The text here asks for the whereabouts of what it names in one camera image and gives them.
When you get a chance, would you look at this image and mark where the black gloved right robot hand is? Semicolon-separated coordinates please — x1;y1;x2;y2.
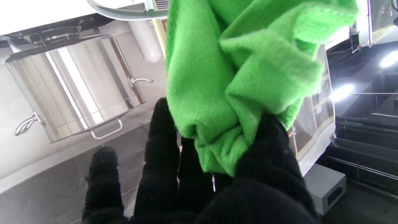
81;97;321;224

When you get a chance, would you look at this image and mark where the green microfibre towel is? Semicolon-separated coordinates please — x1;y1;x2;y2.
165;0;359;178

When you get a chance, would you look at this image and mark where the grey metal box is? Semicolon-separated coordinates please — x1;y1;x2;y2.
303;163;347;216

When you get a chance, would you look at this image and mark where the large steel stock pot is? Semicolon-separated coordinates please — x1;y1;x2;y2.
5;34;154;144

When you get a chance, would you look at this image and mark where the black stove top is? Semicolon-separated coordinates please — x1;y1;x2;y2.
0;17;100;47

